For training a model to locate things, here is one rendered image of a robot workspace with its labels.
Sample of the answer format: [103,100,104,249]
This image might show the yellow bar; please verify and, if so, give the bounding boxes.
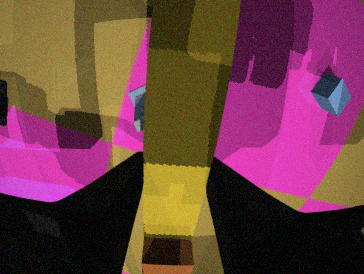
[141,0,242,274]

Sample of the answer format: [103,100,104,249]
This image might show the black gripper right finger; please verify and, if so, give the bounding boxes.
[206,157,364,274]

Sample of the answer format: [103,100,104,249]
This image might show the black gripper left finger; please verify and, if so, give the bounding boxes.
[0,152,143,274]

